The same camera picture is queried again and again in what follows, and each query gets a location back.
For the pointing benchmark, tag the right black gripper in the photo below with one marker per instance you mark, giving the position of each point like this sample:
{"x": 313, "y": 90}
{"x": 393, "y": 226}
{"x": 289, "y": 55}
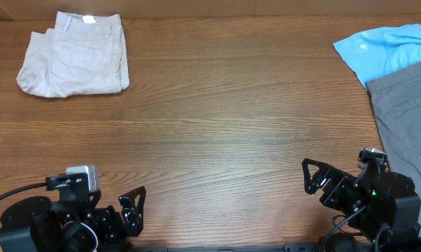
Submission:
{"x": 340, "y": 182}

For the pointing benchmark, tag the light blue shirt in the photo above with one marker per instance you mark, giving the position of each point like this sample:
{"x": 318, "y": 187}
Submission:
{"x": 381, "y": 51}

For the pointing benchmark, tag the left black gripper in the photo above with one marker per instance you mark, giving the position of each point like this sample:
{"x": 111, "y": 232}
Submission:
{"x": 117, "y": 232}

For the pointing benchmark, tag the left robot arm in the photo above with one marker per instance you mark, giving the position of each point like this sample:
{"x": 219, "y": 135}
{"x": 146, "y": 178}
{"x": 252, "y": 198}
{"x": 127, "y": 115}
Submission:
{"x": 29, "y": 225}

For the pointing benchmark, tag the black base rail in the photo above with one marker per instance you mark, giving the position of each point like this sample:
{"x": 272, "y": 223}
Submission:
{"x": 288, "y": 247}

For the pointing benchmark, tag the beige shorts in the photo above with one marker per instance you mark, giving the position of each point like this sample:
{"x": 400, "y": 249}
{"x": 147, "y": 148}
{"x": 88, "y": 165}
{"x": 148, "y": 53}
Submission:
{"x": 80, "y": 55}

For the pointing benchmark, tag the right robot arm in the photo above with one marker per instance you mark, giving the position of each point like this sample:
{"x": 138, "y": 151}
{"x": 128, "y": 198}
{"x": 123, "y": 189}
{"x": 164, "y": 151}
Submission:
{"x": 381, "y": 204}

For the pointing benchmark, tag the grey shorts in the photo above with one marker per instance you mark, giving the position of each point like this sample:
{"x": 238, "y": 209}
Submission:
{"x": 396, "y": 104}

